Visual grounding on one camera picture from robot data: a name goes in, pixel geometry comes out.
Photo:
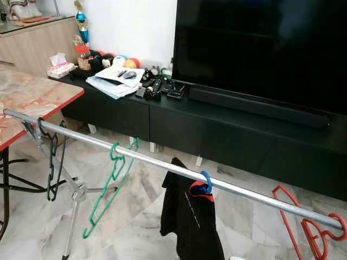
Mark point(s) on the small white bottle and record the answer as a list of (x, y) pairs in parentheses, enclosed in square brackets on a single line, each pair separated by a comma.
[(165, 73)]

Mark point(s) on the small black box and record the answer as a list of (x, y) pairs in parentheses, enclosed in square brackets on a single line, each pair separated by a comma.
[(176, 92)]

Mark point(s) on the black TV cabinet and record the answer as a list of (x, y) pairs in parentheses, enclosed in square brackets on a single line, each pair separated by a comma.
[(217, 141)]

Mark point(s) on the black white plush toy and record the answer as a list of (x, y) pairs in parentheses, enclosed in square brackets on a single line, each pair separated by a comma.
[(107, 60)]

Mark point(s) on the orange ball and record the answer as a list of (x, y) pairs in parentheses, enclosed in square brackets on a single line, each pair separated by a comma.
[(132, 63)]

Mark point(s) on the white blue ball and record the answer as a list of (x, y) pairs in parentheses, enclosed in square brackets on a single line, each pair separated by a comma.
[(119, 60)]

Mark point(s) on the green plastic hanger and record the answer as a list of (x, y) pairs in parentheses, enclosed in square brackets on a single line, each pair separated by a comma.
[(113, 153)]

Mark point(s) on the black soundbar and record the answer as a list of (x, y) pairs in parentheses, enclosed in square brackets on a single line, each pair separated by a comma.
[(255, 106)]

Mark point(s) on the red plastic hanger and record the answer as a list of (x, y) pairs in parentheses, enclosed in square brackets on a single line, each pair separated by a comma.
[(344, 230)]

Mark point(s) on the black red plush toy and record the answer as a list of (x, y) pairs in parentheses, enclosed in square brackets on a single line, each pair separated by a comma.
[(96, 59)]

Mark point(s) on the white tissue box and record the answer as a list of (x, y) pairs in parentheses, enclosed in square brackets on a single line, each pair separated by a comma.
[(60, 67)]

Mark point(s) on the white figurine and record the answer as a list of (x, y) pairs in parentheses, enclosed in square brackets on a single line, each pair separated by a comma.
[(24, 10)]

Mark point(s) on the light wooden sideboard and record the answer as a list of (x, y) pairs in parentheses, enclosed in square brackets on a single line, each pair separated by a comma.
[(32, 46)]

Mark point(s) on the black printed T-shirt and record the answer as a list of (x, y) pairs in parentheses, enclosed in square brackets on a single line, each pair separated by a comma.
[(190, 227)]

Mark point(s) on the blue plastic hanger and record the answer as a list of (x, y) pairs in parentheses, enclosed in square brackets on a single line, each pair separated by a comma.
[(209, 181)]

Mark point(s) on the silver clothes rack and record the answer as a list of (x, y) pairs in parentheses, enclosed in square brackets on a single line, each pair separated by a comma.
[(152, 161)]

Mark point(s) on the black plastic hanger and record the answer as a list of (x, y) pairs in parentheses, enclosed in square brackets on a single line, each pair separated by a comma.
[(51, 179)]

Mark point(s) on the white paper stack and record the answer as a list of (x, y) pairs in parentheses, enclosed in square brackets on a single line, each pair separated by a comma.
[(114, 81)]

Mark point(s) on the blue gold trophy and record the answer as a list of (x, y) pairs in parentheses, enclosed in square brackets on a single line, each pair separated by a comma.
[(81, 19)]

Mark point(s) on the marble folding table red edge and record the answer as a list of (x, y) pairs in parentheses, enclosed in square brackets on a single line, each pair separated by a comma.
[(32, 95)]

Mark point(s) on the black television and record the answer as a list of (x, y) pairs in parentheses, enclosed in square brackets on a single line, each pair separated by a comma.
[(260, 49)]

